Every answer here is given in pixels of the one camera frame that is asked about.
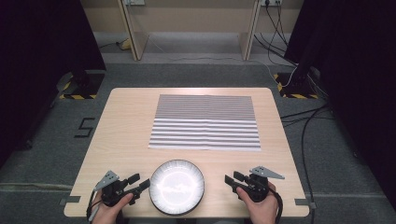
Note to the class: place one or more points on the grey striped placemat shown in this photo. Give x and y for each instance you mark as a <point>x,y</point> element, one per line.
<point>205,124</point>

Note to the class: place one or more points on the small yellow floor item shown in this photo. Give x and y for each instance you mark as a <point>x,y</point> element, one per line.
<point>125,45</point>

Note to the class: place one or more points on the person's right hand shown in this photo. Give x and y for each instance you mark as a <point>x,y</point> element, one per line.
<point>263,211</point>

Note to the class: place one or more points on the white plate with dark rim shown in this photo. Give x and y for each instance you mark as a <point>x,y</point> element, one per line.
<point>176,187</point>

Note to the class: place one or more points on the white wall socket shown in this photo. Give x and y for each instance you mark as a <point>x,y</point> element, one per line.
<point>271,2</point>
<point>134,2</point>

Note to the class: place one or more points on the grey tape piece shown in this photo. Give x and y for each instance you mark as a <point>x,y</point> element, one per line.
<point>71,200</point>
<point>304,202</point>

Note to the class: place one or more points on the stand base with hazard tape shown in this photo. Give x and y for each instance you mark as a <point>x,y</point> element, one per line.
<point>82,85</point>
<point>295,87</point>

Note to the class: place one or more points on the wooden desk leg panel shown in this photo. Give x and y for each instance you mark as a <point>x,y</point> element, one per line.
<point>135,37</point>
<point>249,37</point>

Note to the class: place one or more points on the black curtain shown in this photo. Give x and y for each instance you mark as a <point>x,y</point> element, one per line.
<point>37,62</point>
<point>358,77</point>

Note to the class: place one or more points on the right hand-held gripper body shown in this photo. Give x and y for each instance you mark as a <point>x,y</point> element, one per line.
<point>257,188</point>

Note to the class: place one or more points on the person's left hand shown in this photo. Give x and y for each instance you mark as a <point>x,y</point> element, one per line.
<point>107,214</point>

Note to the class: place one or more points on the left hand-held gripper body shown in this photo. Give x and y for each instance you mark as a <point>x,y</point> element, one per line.
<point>112,191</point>

